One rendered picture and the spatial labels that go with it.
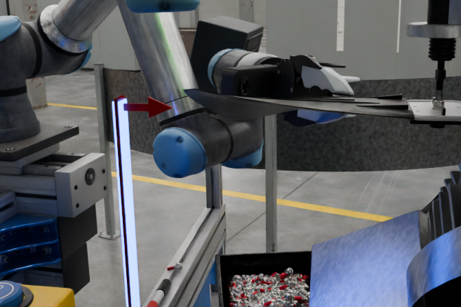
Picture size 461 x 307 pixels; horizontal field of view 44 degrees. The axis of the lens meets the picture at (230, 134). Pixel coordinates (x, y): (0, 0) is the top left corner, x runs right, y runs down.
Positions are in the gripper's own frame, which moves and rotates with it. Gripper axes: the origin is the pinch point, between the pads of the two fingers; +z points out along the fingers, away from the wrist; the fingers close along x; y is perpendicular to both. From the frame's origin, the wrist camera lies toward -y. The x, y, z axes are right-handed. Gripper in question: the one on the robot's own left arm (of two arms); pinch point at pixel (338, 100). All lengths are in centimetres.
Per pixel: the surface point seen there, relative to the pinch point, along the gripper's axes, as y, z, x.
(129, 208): -22.3, -8.6, 14.6
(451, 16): 1.2, 14.0, -10.2
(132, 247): -21.6, -8.8, 19.6
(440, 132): 151, -122, 32
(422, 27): -0.5, 12.2, -9.1
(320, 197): 179, -240, 100
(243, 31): 14, -52, -6
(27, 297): -36.2, 10.6, 14.4
